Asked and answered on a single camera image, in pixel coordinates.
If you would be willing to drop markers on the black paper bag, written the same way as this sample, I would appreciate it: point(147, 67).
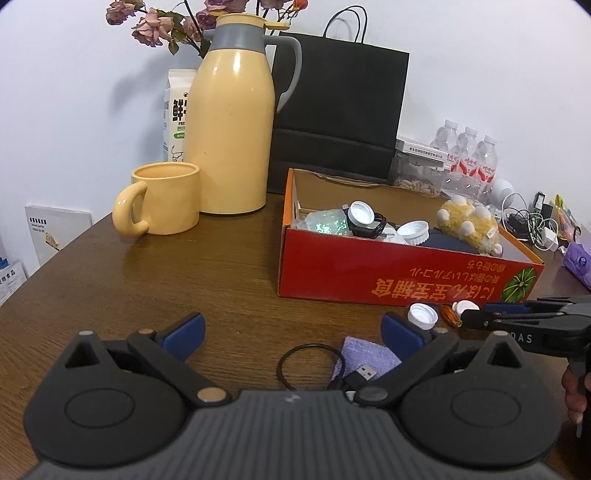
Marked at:
point(341, 101)

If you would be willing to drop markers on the yellow thermos jug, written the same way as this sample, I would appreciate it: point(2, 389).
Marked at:
point(231, 129)

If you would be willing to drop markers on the clear water bottle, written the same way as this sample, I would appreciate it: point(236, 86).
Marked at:
point(465, 157)
point(487, 161)
point(445, 136)

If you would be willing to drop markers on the small brown orange trinket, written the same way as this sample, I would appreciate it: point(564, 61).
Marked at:
point(451, 316)

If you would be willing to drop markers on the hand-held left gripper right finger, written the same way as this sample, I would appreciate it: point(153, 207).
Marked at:
point(399, 339)

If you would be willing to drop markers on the white robot speaker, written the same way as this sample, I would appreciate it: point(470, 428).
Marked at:
point(502, 194)

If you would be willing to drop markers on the white milk carton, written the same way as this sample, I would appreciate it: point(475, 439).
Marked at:
point(178, 115)

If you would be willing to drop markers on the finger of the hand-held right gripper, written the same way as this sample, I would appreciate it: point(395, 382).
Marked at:
point(498, 320)
point(505, 307)

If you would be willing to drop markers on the person's right hand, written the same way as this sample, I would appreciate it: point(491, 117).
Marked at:
point(573, 397)

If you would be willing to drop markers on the black upright device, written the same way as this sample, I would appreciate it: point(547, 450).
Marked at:
point(539, 203)

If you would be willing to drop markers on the white book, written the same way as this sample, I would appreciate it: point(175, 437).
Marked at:
point(57, 230)

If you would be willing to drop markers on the colourful snack bag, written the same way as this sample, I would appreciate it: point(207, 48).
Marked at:
point(568, 217)

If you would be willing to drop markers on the navy blue pouch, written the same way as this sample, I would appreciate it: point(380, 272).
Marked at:
point(443, 241)

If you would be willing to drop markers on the white flat box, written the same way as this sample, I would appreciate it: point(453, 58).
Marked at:
point(422, 147)

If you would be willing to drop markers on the yellow mug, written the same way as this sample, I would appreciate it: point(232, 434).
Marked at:
point(168, 203)

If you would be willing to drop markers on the white ribbed lid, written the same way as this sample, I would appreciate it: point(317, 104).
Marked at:
point(361, 212)
point(414, 230)

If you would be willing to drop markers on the yellow white plush toy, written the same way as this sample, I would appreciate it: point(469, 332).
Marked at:
point(471, 226)

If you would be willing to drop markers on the clear nut container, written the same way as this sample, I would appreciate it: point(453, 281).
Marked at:
point(418, 177)

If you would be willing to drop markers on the red cardboard box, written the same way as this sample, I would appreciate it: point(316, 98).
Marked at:
point(351, 267)

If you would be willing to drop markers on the iridescent plastic bag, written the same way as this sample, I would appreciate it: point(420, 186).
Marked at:
point(323, 224)

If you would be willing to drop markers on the purple tissue pack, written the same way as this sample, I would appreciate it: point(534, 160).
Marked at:
point(579, 265)

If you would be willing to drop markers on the blue white box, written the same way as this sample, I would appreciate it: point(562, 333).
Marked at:
point(11, 281)

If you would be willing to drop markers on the purple knit cloth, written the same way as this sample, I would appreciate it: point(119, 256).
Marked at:
point(364, 355)

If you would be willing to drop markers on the dried rose bouquet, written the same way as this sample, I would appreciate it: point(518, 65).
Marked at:
point(157, 25)

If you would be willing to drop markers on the white charger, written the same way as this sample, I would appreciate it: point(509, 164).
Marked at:
point(550, 240)

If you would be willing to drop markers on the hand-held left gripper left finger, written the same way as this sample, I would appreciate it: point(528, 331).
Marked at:
point(189, 332)

